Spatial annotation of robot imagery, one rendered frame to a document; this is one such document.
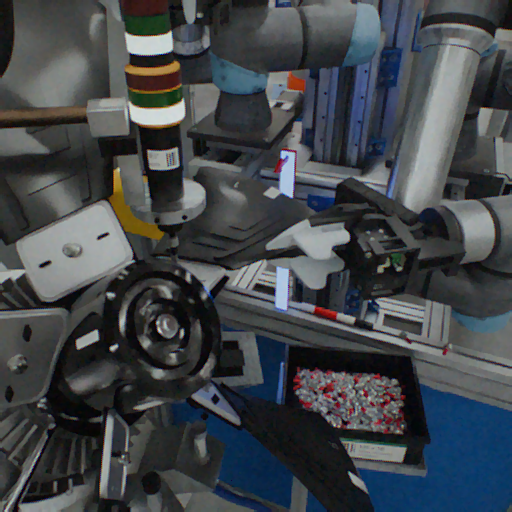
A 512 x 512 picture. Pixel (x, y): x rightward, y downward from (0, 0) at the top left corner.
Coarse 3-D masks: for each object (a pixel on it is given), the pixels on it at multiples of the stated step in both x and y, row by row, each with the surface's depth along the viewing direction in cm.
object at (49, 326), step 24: (0, 312) 34; (24, 312) 35; (48, 312) 37; (0, 336) 35; (48, 336) 38; (0, 360) 36; (48, 360) 39; (0, 384) 37; (24, 384) 39; (48, 384) 40; (0, 408) 38
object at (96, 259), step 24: (72, 216) 44; (96, 216) 44; (24, 240) 44; (48, 240) 44; (72, 240) 44; (96, 240) 44; (120, 240) 44; (24, 264) 44; (48, 264) 44; (72, 264) 44; (96, 264) 44; (120, 264) 43; (48, 288) 43; (72, 288) 43
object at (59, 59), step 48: (48, 0) 49; (96, 0) 51; (48, 48) 47; (96, 48) 48; (0, 96) 45; (48, 96) 45; (96, 96) 46; (0, 144) 44; (48, 144) 44; (96, 144) 45; (0, 192) 44; (48, 192) 44; (96, 192) 44
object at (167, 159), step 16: (144, 128) 40; (160, 128) 40; (176, 128) 41; (144, 144) 41; (160, 144) 41; (176, 144) 42; (144, 160) 43; (160, 160) 42; (176, 160) 42; (160, 176) 43; (176, 176) 43; (160, 192) 44; (176, 192) 44; (176, 224) 46
